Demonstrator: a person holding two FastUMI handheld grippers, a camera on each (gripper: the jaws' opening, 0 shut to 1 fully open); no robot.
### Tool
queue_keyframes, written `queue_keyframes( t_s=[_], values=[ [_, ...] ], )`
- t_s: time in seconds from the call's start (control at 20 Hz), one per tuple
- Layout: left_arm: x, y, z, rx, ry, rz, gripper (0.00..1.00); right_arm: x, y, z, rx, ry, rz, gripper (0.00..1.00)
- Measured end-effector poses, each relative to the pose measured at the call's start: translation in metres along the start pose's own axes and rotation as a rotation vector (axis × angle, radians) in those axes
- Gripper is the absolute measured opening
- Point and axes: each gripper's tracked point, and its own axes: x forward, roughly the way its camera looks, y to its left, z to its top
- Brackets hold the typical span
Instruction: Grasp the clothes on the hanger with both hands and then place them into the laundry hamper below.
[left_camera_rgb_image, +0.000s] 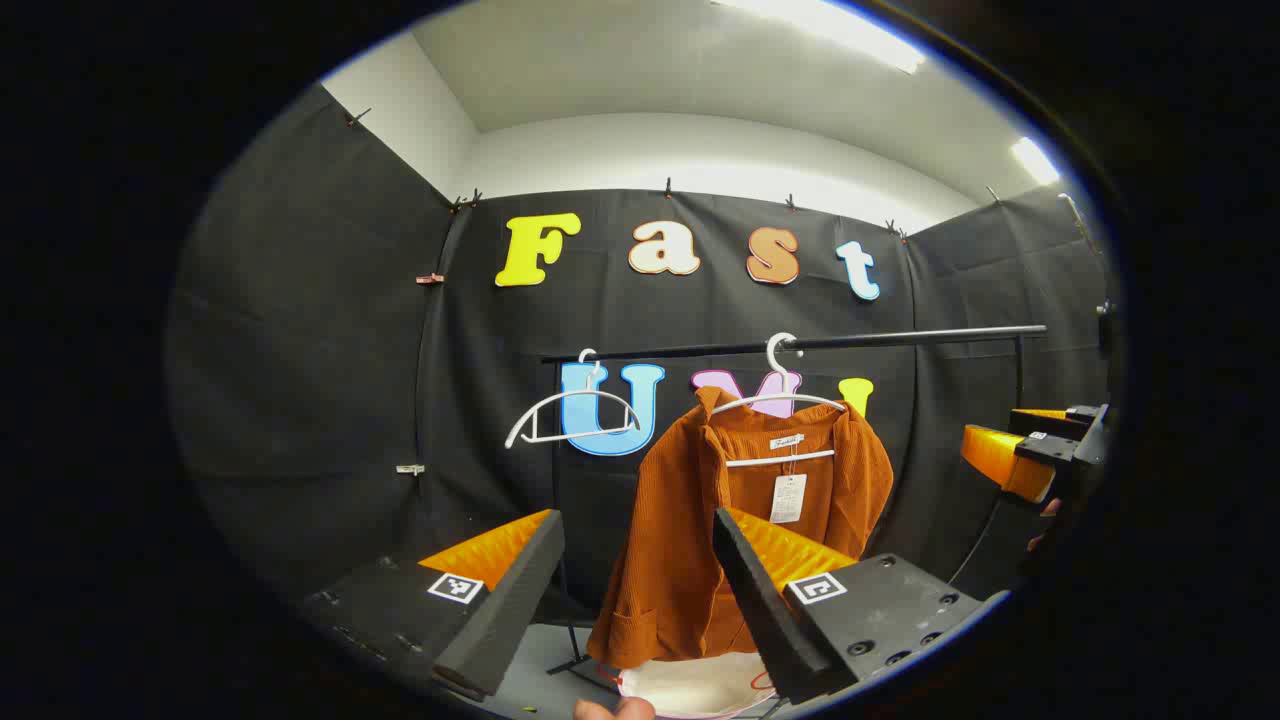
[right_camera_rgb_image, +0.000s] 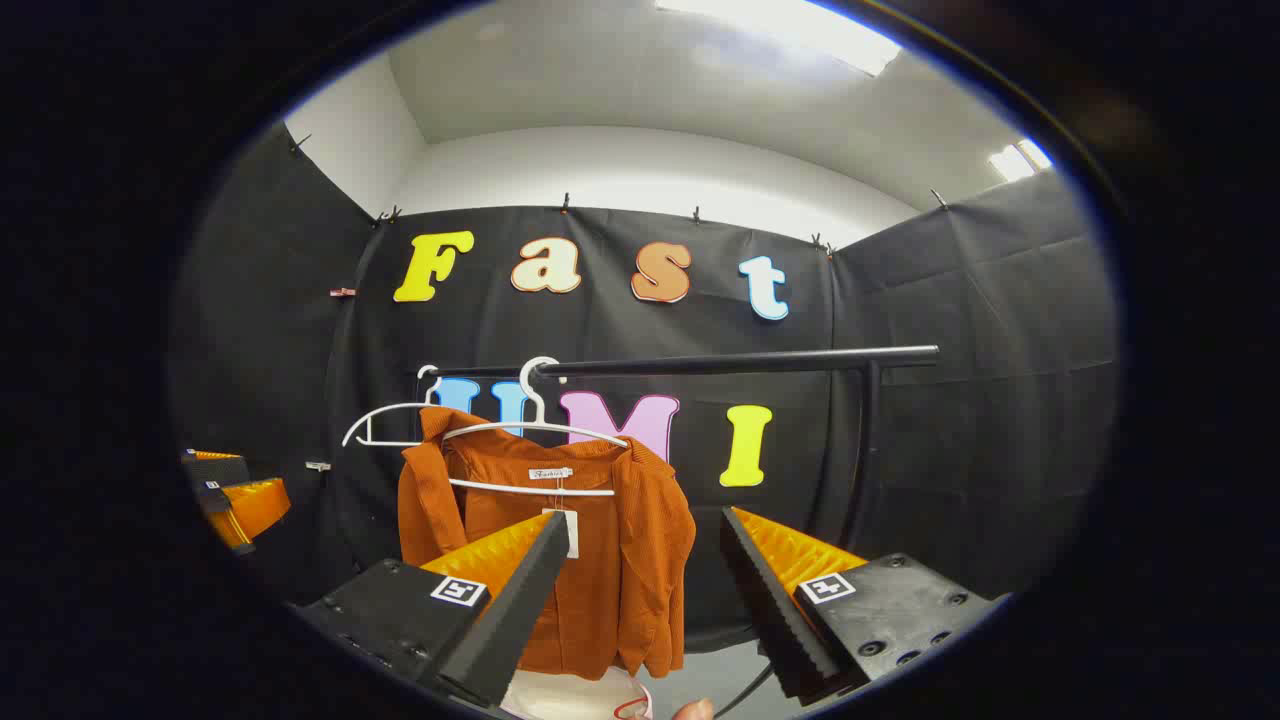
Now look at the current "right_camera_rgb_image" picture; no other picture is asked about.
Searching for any orange corduroy shirt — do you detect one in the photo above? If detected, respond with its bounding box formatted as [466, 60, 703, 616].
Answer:
[397, 405, 698, 681]

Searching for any black cable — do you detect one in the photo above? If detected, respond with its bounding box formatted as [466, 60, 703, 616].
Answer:
[713, 660, 776, 719]

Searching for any black backdrop cloth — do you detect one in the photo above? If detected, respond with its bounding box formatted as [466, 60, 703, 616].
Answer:
[170, 120, 1119, 651]

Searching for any black clothes rack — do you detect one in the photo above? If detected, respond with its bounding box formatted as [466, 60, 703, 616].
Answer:
[415, 345, 941, 561]

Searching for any white plastic hanger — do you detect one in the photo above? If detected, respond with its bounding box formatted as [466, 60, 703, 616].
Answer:
[342, 365, 443, 449]
[440, 356, 631, 498]

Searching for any small ceiling light panel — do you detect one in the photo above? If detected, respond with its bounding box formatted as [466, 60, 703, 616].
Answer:
[988, 138, 1053, 183]

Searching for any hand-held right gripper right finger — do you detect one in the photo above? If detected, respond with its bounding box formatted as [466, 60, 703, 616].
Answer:
[718, 505, 1009, 703]

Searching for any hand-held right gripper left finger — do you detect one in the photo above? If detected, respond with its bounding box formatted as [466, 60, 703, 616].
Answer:
[295, 510, 573, 709]

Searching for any white laundry hamper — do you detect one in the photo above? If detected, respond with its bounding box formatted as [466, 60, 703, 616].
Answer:
[500, 668, 656, 720]

